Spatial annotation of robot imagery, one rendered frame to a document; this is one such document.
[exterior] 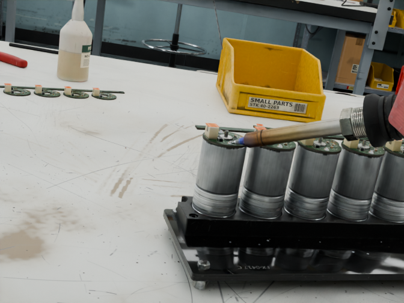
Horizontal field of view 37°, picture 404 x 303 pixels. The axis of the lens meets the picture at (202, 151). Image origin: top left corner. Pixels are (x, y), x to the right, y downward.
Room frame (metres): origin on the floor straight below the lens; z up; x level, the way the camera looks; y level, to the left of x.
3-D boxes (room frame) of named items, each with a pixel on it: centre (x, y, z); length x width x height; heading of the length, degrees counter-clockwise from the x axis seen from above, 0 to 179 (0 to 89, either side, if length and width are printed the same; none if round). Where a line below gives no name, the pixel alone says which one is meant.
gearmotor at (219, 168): (0.31, -0.01, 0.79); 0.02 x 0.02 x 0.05
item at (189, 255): (0.31, -0.07, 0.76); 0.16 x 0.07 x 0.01; 108
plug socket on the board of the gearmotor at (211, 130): (0.31, 0.00, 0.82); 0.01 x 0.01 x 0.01; 18
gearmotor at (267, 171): (0.32, -0.04, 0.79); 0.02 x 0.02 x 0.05
